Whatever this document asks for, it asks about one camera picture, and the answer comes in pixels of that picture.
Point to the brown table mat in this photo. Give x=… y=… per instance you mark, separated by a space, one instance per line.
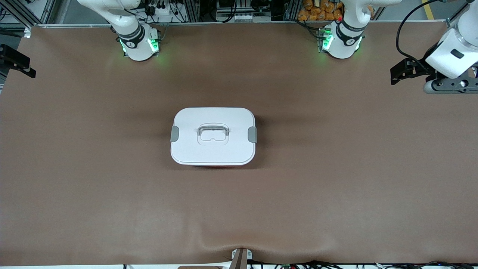
x=239 y=216

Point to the aluminium table edge rail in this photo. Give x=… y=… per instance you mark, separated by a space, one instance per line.
x=242 y=23

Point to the white power strip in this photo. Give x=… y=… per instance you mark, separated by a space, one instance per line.
x=164 y=11

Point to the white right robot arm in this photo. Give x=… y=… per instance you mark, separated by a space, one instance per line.
x=136 y=41

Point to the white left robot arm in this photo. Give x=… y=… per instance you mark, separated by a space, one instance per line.
x=343 y=41

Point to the pink plastic storage box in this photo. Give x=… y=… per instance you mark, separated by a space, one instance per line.
x=218 y=166

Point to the white box lid grey clips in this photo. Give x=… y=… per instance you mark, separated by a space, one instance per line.
x=213 y=149

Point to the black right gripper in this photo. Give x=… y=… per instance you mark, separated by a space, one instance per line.
x=10 y=58

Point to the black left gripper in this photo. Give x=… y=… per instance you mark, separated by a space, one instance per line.
x=421 y=67

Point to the aluminium frame strut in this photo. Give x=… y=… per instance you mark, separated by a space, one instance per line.
x=18 y=11
x=453 y=22

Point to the orange packaged goods pile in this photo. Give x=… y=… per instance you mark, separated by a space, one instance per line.
x=310 y=15

